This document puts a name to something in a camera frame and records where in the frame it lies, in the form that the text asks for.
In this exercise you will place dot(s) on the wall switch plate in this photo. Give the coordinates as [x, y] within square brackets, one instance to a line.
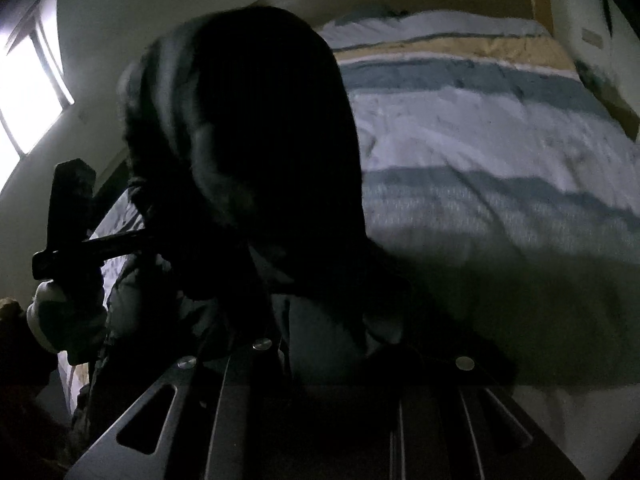
[595, 38]

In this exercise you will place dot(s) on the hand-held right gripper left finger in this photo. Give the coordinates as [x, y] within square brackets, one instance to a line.
[195, 435]

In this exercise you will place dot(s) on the striped duvet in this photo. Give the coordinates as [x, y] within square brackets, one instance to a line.
[475, 135]

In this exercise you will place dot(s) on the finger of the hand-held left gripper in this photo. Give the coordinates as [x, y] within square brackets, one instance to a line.
[117, 242]

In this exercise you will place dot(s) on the window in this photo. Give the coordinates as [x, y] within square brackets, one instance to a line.
[25, 90]

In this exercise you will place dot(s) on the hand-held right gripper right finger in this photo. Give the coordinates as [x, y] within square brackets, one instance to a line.
[435, 440]

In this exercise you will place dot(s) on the black puffer jacket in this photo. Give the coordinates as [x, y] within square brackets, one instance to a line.
[260, 135]

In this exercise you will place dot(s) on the person's left hand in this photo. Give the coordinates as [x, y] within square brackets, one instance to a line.
[60, 315]

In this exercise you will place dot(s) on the striped pillow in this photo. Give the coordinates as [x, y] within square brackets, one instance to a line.
[450, 25]

